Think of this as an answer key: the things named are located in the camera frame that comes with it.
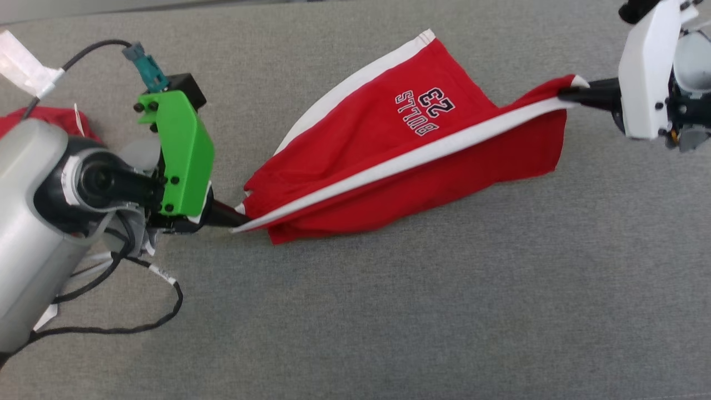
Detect black labelled left arm cable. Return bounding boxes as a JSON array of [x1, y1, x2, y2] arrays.
[[0, 253, 184, 362]]

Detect left camera cable teal plug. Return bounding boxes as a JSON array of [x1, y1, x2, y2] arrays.
[[22, 39, 170, 120]]

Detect red basketball jersey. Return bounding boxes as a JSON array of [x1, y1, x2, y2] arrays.
[[0, 106, 103, 144]]

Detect white tape cable tag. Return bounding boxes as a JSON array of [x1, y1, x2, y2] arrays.
[[0, 31, 64, 98]]

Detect grey fabric sofa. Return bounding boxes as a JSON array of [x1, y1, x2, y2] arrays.
[[0, 0, 711, 400]]

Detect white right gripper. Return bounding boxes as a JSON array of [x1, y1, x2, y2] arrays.
[[557, 0, 711, 152]]

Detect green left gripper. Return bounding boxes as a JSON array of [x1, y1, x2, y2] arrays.
[[135, 89, 252, 234]]

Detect red basketball shorts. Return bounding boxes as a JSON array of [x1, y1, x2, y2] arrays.
[[232, 29, 590, 246]]

